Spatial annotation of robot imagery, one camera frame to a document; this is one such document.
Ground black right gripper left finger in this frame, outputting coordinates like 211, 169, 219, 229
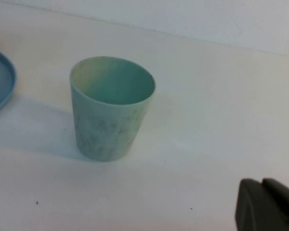
235, 178, 289, 231

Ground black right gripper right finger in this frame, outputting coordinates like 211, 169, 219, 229
262, 177, 289, 225

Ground mint green plastic cup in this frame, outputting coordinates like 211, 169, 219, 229
69, 56, 157, 162

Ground blue cup stand with posts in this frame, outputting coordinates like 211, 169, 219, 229
0, 47, 17, 117

